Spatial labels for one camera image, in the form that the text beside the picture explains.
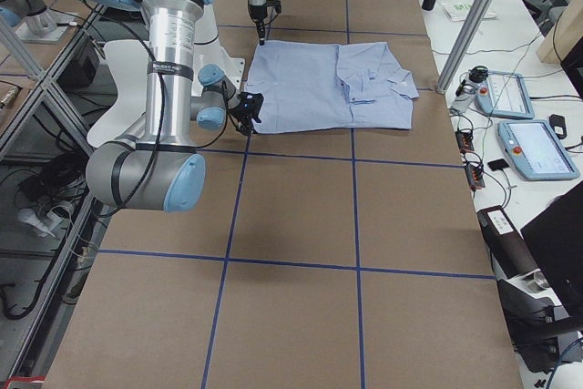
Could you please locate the white plastic chair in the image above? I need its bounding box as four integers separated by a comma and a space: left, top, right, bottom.
86, 38, 151, 148

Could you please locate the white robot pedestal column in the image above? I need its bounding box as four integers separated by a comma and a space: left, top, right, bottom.
191, 5, 245, 96

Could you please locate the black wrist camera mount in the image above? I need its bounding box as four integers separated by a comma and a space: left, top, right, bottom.
267, 0, 281, 17

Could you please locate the black monitor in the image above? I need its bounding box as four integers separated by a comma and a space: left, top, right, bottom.
521, 184, 583, 315

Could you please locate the brown paper table cover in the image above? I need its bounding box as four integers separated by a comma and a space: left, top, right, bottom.
45, 0, 522, 388

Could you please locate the grey aluminium frame post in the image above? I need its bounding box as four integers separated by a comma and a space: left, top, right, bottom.
435, 0, 492, 95

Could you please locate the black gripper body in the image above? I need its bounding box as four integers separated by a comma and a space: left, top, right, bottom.
230, 92, 264, 134
248, 4, 268, 27

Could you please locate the light blue striped shirt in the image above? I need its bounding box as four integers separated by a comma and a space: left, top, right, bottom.
245, 40, 419, 134

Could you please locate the near blue teach pendant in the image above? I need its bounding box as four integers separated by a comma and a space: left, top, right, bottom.
496, 119, 579, 181

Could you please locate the far blue teach pendant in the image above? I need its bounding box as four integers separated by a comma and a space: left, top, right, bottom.
475, 71, 535, 119

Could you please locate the blue teach pendant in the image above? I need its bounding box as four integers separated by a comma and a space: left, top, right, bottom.
475, 71, 535, 119
496, 119, 579, 181

